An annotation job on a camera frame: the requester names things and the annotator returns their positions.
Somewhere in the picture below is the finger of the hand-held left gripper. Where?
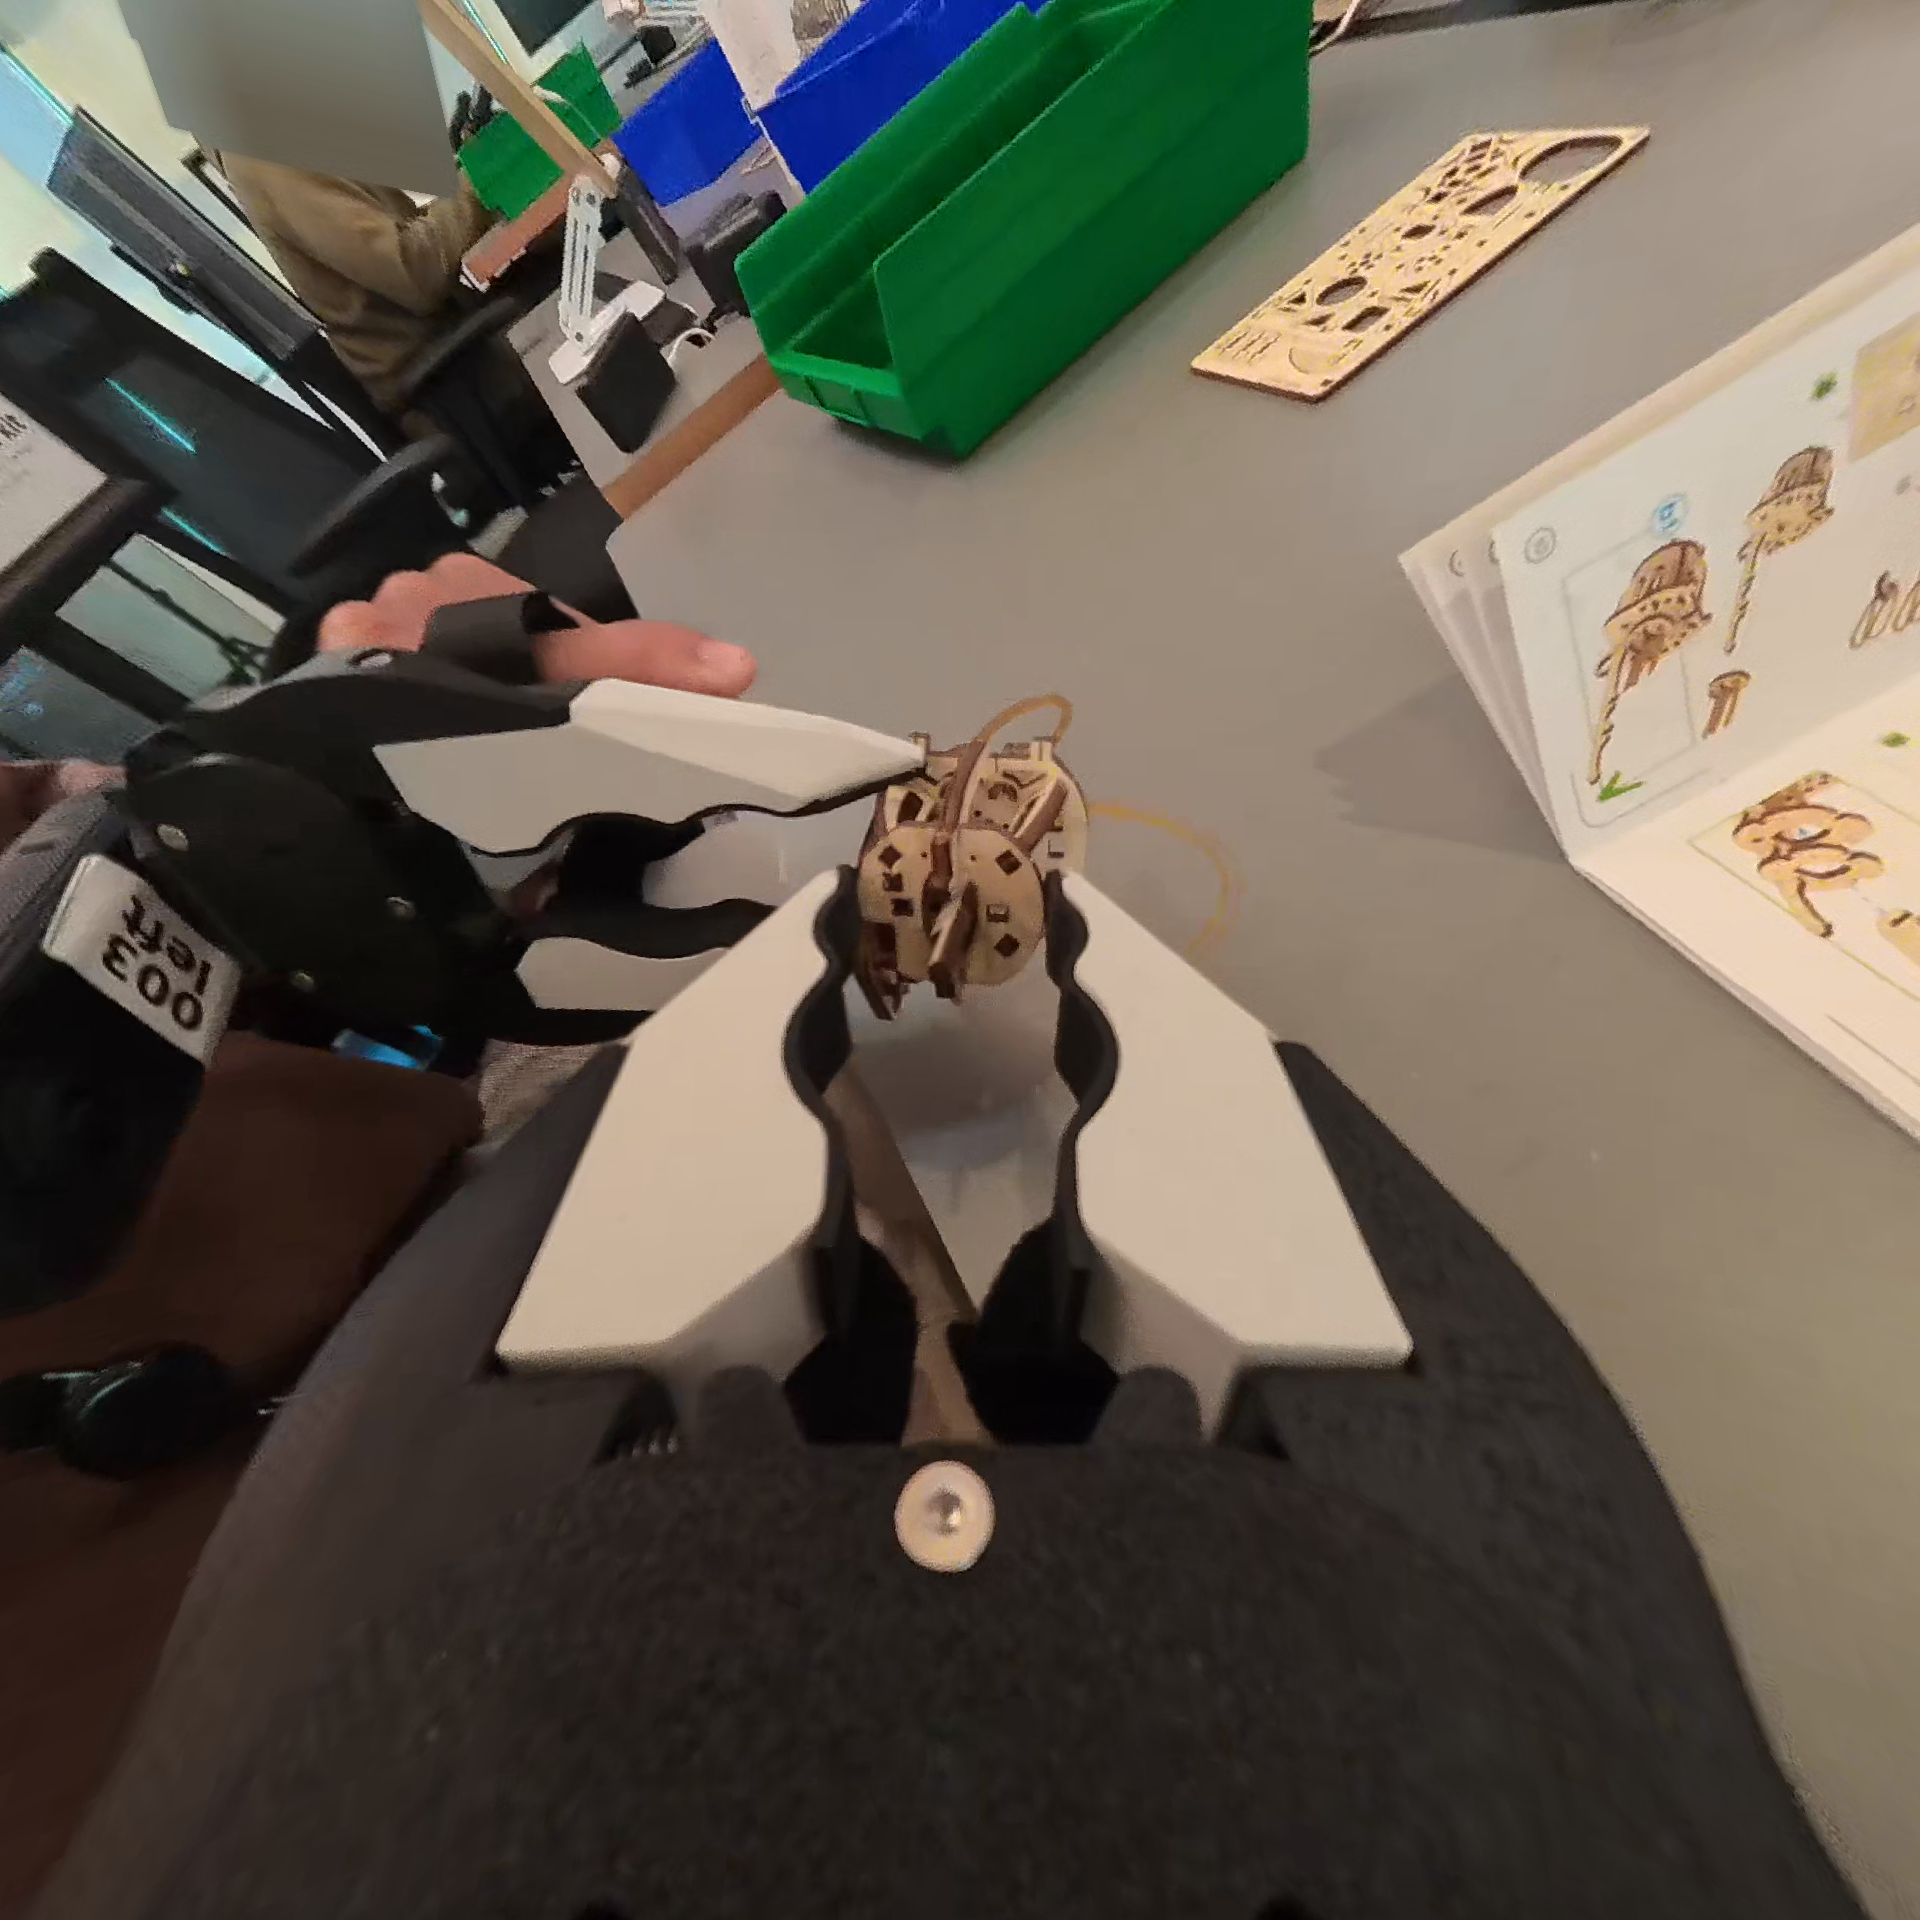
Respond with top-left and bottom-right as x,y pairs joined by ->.
364,674 -> 935,866
508,896 -> 785,1030

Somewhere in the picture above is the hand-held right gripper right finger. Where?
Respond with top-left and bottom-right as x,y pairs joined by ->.
1047,866 -> 1417,1432

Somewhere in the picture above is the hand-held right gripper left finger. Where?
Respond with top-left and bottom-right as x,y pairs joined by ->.
492,866 -> 867,1416

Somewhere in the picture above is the wooden model assembly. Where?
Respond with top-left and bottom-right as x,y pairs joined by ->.
852,733 -> 1092,1024

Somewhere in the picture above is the yellow rubber band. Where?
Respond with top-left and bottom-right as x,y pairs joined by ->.
958,690 -> 1241,966

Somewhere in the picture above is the wooden parts sheet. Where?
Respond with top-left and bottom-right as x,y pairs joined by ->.
1190,125 -> 1655,407

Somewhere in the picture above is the person's left hand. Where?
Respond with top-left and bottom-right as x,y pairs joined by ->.
316,552 -> 762,703

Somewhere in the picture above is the white desk stand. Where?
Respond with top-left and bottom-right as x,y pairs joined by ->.
545,177 -> 684,455

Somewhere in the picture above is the black office chair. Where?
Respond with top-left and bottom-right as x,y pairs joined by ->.
0,246 -> 608,618

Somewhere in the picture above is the small green bin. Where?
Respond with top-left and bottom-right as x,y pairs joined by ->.
456,42 -> 626,208

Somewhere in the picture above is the small black monitor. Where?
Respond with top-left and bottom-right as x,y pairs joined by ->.
41,110 -> 330,367

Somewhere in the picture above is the green plastic bin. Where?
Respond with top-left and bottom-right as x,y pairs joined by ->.
732,0 -> 1316,463

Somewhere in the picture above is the blue plastic bin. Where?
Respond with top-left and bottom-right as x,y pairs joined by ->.
614,0 -> 1056,208

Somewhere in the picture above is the instruction booklet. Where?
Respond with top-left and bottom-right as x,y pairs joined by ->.
1400,222 -> 1920,1145

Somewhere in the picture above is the black lanyard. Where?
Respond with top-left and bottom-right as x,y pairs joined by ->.
0,1339 -> 255,1483

